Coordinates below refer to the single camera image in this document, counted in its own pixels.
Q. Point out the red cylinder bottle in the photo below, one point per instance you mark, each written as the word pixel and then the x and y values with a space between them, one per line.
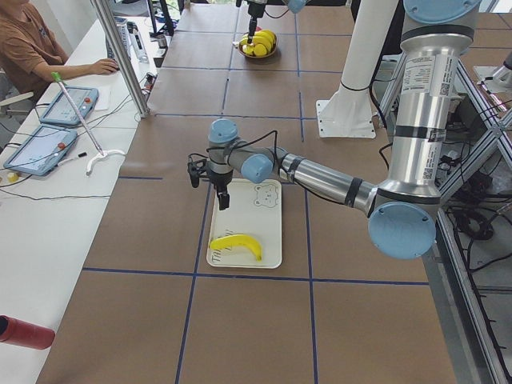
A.
pixel 19 333

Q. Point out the seated person brown shirt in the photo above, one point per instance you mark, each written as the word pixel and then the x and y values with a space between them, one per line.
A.
pixel 30 53

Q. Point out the upper blue teach pendant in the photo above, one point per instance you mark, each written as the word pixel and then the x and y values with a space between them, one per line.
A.
pixel 61 113

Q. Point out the lower blue teach pendant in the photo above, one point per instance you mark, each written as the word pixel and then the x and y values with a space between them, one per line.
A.
pixel 42 151

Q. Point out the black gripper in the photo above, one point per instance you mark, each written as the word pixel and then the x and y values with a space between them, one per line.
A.
pixel 253 9
pixel 219 183

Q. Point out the yellow banana moved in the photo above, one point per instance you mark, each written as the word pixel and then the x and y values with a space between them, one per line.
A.
pixel 264 37
pixel 234 240

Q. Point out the yellow lemon in basket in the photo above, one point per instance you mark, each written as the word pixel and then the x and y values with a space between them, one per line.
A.
pixel 260 50

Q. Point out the brown woven fruit basket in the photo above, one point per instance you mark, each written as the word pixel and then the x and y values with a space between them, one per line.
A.
pixel 269 53

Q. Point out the metal cup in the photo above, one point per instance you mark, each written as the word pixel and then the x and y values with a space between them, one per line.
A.
pixel 161 41

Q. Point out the white paper sheet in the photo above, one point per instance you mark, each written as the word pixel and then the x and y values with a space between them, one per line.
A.
pixel 104 95

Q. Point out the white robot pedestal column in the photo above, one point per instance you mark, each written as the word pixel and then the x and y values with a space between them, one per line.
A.
pixel 348 113

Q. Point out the small yellow tape roll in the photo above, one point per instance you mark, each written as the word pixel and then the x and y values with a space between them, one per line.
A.
pixel 12 177

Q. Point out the white rectangular bear plate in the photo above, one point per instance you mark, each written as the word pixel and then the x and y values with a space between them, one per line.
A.
pixel 255 210

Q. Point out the aluminium frame post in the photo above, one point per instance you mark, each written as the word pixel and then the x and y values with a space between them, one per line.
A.
pixel 109 26

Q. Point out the blue teach pendant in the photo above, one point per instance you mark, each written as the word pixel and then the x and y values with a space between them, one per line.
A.
pixel 61 113
pixel 42 151

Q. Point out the yellow banana in basket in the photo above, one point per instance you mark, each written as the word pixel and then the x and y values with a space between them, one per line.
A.
pixel 248 49

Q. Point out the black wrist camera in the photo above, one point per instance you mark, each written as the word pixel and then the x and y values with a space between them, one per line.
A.
pixel 197 170

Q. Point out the aluminium side table frame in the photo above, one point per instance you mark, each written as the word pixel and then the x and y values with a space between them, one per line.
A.
pixel 470 267

